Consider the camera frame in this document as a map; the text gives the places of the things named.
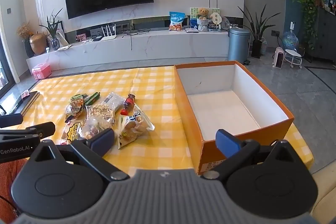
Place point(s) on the clear packet of crisps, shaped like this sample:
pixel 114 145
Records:
pixel 101 113

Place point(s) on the white storage box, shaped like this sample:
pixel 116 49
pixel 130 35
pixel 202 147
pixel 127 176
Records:
pixel 223 108

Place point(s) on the teddy bear bouquet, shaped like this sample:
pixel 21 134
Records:
pixel 203 14

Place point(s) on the white tablet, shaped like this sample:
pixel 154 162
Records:
pixel 192 30

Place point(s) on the pink storage box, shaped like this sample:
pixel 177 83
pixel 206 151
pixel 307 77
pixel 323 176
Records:
pixel 41 71

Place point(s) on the green snack packet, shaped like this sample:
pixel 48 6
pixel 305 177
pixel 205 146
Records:
pixel 92 98

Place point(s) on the dried flowers in black vase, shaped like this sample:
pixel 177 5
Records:
pixel 28 49

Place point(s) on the blue tissue pack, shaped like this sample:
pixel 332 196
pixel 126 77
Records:
pixel 194 23

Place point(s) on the dark cabinet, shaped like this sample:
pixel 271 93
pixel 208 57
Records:
pixel 326 35

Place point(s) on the white paper sheet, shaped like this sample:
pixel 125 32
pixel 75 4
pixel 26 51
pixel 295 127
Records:
pixel 64 47

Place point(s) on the small cola bottle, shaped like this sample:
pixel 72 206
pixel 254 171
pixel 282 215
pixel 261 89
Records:
pixel 127 104

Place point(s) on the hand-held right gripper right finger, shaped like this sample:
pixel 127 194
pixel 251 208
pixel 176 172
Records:
pixel 227 142

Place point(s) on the clear bag of nuts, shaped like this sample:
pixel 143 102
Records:
pixel 92 128

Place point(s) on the bronze vase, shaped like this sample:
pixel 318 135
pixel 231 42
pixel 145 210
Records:
pixel 38 43

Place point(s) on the plant in blue vase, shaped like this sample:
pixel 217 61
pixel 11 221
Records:
pixel 55 43

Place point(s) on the white marble console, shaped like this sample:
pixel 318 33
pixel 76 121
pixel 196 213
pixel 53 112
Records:
pixel 157 48

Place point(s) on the leafy plant on cabinet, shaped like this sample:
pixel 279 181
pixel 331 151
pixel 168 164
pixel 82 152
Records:
pixel 308 1

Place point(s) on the bag of bread buns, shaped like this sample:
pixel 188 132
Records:
pixel 134 127

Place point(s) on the white router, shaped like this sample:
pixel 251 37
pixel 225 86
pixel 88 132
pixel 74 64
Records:
pixel 109 37

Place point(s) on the pink stool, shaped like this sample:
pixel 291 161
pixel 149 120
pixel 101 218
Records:
pixel 278 57

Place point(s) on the white round stool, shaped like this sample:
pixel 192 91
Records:
pixel 293 53

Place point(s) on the plant in black pot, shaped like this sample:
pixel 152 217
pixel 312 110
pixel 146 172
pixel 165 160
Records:
pixel 256 49

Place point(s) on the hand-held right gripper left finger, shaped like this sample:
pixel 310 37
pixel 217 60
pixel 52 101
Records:
pixel 105 140

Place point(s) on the yellow waffle packet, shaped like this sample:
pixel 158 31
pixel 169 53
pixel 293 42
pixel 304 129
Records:
pixel 72 132

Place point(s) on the blue-grey trash can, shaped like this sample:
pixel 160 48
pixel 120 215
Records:
pixel 238 45

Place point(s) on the blue water bottle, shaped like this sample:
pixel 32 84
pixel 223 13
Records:
pixel 290 41

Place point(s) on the white grey snack packet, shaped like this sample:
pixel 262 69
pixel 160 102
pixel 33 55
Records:
pixel 114 99

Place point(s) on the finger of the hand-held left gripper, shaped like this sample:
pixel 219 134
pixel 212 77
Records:
pixel 44 129
pixel 10 120

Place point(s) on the striped snack packet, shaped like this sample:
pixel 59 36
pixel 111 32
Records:
pixel 76 107

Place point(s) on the yellow checked tablecloth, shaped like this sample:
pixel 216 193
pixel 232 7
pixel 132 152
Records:
pixel 157 92

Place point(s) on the snack items on counter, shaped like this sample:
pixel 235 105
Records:
pixel 193 12

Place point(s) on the round paper fan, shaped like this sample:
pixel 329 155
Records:
pixel 216 19

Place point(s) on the blue snack bag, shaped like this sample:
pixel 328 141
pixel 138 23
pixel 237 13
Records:
pixel 176 21

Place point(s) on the black notebook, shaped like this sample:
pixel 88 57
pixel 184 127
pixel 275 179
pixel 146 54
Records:
pixel 29 102

